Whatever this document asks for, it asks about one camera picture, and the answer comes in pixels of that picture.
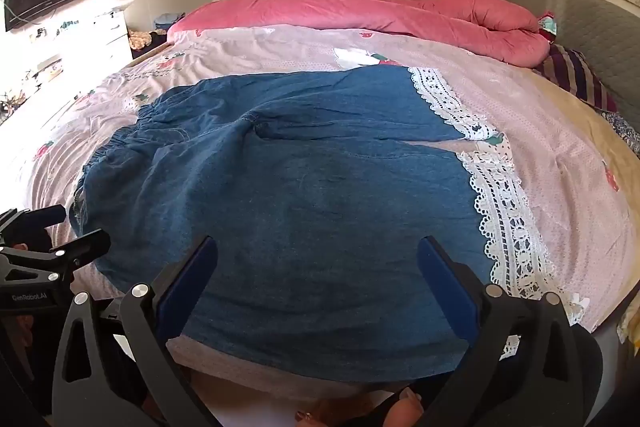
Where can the beige blanket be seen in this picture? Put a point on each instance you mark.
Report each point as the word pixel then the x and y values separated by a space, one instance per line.
pixel 600 142

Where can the folded blue clothes stack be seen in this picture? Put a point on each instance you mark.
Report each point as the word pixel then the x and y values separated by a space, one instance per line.
pixel 169 21

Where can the person's right foot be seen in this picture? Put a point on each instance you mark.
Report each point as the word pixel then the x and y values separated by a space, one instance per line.
pixel 404 407

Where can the yellow floral cushion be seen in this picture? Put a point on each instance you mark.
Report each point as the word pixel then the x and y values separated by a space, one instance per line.
pixel 141 41

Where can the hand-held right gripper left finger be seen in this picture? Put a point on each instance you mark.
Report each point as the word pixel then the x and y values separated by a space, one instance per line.
pixel 187 289

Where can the dark floral cloth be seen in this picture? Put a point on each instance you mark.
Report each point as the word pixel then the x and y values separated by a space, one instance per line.
pixel 625 129

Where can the grey padded headboard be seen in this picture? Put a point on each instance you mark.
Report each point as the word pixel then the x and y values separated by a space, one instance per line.
pixel 575 17

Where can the blue denim pants lace trim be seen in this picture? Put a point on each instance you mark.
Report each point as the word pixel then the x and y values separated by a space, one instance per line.
pixel 300 207

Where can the pink quilt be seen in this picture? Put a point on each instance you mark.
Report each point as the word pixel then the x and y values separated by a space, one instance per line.
pixel 350 7

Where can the pink printed bedsheet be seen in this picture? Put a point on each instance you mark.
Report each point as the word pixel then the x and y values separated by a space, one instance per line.
pixel 550 157

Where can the teal and red cloth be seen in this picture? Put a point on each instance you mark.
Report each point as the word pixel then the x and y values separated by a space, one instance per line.
pixel 547 26

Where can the striped pillow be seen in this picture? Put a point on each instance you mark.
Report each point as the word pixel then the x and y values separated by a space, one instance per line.
pixel 575 77

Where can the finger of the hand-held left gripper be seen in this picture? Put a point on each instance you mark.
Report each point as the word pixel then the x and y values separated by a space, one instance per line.
pixel 75 252
pixel 35 218

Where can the white dresser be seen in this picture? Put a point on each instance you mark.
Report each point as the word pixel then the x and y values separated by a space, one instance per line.
pixel 110 32

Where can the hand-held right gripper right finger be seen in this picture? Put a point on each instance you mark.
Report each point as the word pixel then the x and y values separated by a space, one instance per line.
pixel 447 297

